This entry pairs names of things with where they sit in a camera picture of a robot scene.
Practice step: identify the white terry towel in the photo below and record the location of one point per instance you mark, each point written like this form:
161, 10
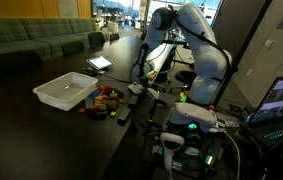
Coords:
152, 93

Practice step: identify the green plaid sofa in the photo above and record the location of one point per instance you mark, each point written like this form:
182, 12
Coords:
45, 35

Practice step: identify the black office chair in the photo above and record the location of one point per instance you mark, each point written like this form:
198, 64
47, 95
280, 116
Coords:
186, 77

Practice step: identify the blue block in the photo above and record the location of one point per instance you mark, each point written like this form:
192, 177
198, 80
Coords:
94, 94

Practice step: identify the tablet with lit screen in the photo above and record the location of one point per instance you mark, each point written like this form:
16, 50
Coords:
99, 63

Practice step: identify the brown plush toy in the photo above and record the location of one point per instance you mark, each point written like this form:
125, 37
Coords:
102, 109

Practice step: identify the clear plastic bin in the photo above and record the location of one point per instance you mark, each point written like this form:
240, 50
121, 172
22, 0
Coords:
66, 91

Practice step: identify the yellow red toy piece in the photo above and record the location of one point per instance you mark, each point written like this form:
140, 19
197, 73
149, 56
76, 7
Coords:
101, 98

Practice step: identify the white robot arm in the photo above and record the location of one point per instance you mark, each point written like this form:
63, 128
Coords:
211, 62

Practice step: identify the red ball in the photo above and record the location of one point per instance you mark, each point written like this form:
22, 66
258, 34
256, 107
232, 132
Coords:
107, 90

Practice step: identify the black rectangular block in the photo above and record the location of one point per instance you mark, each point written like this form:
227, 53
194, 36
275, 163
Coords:
133, 100
123, 116

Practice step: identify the small yellow cube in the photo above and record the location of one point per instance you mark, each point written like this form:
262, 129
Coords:
113, 114

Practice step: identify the open laptop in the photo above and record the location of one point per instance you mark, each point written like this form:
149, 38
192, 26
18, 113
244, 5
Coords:
266, 122

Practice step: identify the white VR controller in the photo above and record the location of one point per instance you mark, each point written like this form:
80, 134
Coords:
171, 143

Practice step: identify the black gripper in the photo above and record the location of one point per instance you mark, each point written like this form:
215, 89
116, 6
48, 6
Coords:
138, 88

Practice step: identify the white VR headset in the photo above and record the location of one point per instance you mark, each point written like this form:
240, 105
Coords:
185, 113

